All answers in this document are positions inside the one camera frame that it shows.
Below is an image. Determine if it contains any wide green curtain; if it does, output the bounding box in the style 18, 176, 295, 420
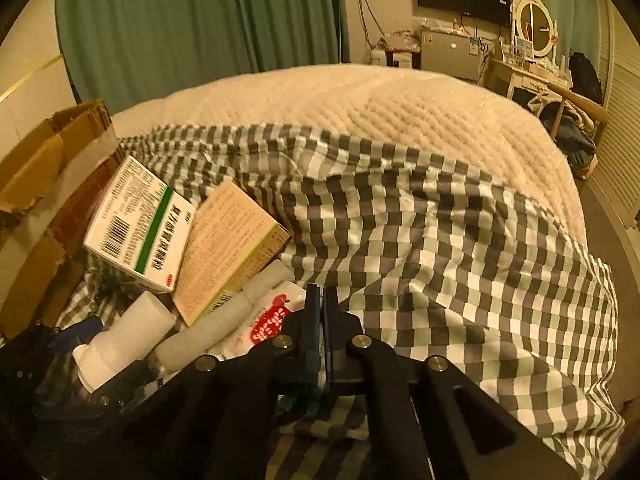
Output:
55, 0, 348, 111

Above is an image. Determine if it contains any beige medicine box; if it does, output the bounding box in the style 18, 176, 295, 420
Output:
171, 177, 293, 328

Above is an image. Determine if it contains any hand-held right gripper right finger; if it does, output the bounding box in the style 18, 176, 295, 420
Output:
324, 286, 583, 480

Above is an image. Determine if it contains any small grey fridge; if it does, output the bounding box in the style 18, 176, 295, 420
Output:
420, 27, 488, 83

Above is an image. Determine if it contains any white ribbed appliance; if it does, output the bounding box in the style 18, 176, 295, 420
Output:
370, 47, 418, 68

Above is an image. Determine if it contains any wooden chair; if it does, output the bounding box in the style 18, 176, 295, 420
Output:
530, 85, 611, 181

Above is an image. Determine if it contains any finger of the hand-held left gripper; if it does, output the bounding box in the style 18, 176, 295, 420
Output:
94, 359, 168, 412
47, 317, 103, 361

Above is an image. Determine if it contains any white wardrobe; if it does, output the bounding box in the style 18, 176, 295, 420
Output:
580, 0, 640, 261

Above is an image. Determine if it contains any white dressing table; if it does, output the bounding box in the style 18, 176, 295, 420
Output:
487, 55, 576, 106

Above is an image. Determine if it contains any clear bag of goods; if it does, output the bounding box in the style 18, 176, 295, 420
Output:
380, 30, 418, 53

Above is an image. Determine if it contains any round white vanity mirror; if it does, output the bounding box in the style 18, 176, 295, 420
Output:
515, 0, 557, 61

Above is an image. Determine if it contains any brown cardboard box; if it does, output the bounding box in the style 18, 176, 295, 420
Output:
0, 99, 126, 341

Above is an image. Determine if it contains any black backpack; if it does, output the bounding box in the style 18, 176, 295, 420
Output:
569, 52, 603, 106

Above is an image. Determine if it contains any frosted white tube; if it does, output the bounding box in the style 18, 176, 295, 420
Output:
152, 264, 297, 373

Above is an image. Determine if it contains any cream textured blanket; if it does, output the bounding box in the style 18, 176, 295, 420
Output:
111, 62, 588, 251

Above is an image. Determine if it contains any white plastic bag red print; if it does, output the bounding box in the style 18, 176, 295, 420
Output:
220, 280, 308, 361

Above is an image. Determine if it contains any white spray bottle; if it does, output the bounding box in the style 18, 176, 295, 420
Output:
71, 291, 177, 395

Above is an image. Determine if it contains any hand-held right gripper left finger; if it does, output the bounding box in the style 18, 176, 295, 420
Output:
50, 284, 327, 480

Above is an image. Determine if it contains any grey white checked blanket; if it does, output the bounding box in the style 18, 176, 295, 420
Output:
35, 122, 628, 480

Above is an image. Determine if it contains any wall cable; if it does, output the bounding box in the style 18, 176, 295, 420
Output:
356, 0, 387, 48

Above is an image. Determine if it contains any green white medicine box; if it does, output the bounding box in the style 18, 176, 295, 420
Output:
82, 155, 197, 295

